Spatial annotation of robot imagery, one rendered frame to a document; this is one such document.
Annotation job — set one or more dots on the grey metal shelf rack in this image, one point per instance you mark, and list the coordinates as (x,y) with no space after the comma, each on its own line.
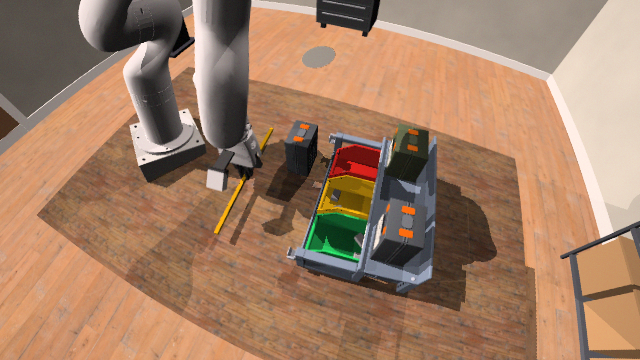
(423,192)

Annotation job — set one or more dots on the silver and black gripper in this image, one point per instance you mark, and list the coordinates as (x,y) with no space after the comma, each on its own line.
(245,157)

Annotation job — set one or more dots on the orange bar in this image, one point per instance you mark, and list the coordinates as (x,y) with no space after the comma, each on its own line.
(240,186)

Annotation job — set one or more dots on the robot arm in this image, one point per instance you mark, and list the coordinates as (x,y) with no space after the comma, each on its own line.
(221,70)

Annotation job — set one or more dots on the yellow open bin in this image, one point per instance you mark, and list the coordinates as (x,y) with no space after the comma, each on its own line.
(355,198)

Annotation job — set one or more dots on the red open bin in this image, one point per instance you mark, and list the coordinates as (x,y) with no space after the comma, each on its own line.
(357,161)

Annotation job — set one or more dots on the green bin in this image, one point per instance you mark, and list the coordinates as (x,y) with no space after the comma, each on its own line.
(335,232)

